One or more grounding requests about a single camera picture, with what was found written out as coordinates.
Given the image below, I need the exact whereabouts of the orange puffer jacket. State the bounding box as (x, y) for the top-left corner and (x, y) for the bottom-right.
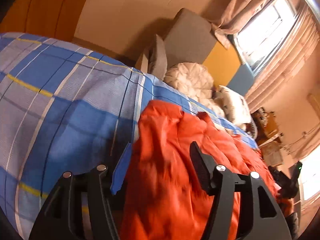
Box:
(119, 99), (294, 240)

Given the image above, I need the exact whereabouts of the white quilted blanket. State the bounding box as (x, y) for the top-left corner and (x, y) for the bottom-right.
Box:
(164, 62), (225, 118)

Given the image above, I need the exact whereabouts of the grey yellow blue headboard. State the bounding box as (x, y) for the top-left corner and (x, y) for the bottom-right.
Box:
(164, 8), (255, 97)

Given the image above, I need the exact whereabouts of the plain pale pillow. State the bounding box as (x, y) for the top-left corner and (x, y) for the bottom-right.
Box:
(147, 34), (168, 81)

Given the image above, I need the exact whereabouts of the blue plaid bed sheet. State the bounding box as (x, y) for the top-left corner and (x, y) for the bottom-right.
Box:
(0, 32), (258, 240)

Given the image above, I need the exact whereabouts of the white deer print pillow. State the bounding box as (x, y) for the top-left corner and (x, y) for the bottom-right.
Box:
(215, 85), (252, 130)

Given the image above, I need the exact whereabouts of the wooden panelled wardrobe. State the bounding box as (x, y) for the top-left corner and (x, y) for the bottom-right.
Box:
(0, 0), (97, 43)

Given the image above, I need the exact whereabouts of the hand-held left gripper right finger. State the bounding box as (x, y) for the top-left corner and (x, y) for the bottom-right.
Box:
(189, 141), (293, 240)

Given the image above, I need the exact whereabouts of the rattan chair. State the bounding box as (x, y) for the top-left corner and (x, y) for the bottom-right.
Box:
(260, 142), (285, 167)

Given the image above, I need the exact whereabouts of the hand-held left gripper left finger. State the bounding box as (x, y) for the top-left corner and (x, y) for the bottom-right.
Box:
(29, 142), (133, 240)

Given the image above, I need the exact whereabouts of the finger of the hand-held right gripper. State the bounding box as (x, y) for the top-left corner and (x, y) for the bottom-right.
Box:
(268, 165), (292, 189)

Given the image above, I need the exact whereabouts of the short patterned beige curtain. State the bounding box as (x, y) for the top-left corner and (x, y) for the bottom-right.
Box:
(211, 0), (295, 49)

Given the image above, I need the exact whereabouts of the cluttered wooden desk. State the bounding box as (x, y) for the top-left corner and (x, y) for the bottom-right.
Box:
(251, 107), (283, 147)

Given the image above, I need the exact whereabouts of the long patterned beige curtain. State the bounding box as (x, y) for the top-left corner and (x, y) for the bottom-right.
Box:
(245, 5), (320, 110)

